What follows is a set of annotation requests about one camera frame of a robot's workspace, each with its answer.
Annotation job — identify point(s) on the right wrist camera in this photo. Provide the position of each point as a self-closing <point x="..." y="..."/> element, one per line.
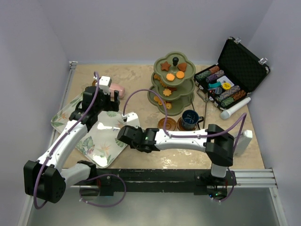
<point x="131" y="119"/>

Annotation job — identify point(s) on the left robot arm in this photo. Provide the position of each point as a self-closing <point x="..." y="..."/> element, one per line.
<point x="45" y="178"/>

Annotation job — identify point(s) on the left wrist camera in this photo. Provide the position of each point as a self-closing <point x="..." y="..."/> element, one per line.
<point x="104" y="84"/>

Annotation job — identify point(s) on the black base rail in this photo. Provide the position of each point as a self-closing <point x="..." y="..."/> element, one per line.
<point x="196" y="181"/>

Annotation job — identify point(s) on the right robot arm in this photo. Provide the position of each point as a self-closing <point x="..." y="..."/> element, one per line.
<point x="214" y="141"/>

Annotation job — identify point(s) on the round orange cookie front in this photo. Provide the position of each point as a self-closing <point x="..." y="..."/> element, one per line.
<point x="180" y="74"/>

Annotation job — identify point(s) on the aluminium frame rail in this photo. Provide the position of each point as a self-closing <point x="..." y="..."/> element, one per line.
<point x="245" y="178"/>

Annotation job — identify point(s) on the black poker chip case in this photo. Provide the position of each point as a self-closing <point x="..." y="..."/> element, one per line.
<point x="237" y="73"/>

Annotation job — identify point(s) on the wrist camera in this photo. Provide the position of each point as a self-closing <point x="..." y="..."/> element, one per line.
<point x="131" y="119"/>
<point x="104" y="84"/>

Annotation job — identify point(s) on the brown patterned cookie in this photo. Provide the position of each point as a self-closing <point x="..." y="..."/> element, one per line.
<point x="163" y="84"/>

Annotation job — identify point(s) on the white stand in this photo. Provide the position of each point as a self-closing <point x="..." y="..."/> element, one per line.
<point x="243" y="142"/>

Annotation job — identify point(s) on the leaf pattern serving tray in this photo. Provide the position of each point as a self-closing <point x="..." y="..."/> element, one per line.
<point x="100" y="145"/>

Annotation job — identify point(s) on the white microphone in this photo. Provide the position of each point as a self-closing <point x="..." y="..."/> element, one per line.
<point x="228" y="112"/>

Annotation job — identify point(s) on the green three-tier stand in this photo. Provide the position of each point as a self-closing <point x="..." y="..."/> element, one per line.
<point x="184" y="94"/>

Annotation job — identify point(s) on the orange flower cookie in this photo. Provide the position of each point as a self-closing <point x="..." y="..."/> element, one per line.
<point x="167" y="92"/>

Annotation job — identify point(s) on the orange slice cookie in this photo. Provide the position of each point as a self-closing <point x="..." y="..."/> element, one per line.
<point x="161" y="102"/>
<point x="168" y="105"/>

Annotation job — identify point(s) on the heart cookie light brown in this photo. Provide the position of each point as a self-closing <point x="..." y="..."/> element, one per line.
<point x="182" y="67"/>

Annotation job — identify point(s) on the pink cup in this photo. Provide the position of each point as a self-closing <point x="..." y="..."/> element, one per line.
<point x="116" y="87"/>

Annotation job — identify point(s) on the brown saucer back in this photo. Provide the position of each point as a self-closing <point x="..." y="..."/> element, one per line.
<point x="170" y="124"/>

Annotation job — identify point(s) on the dark star cookie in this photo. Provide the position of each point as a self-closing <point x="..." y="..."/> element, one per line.
<point x="172" y="88"/>
<point x="165" y="66"/>

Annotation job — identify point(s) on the maple leaf cookie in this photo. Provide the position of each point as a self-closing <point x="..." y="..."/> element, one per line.
<point x="157" y="77"/>

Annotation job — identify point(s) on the metal tongs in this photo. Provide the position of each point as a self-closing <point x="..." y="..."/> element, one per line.
<point x="201" y="105"/>

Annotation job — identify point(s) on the round orange cookie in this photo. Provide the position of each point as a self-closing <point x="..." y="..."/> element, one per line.
<point x="156" y="98"/>
<point x="180" y="74"/>
<point x="170" y="77"/>

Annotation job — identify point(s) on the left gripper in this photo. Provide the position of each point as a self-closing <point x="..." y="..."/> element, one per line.
<point x="112" y="106"/>

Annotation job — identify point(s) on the dark blue mug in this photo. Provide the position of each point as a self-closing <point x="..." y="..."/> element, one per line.
<point x="193" y="115"/>

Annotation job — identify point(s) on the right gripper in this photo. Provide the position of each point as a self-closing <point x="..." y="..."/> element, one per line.
<point x="136" y="129"/>

